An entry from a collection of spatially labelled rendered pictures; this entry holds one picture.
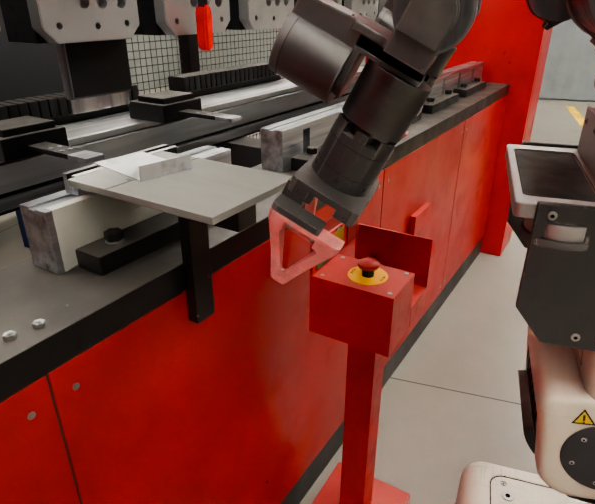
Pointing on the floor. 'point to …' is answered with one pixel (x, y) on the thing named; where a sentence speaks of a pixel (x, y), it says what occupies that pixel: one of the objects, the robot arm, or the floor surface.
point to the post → (189, 53)
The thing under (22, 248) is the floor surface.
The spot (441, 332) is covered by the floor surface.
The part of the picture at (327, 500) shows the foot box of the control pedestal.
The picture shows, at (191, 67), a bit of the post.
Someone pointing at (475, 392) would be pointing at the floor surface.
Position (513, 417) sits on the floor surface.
